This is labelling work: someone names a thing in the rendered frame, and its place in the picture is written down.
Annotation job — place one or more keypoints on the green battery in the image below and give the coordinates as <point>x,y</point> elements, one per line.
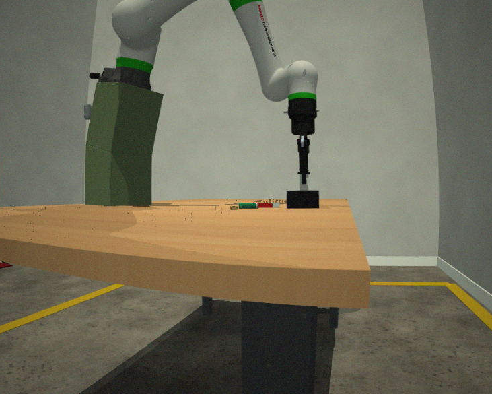
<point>247,205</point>

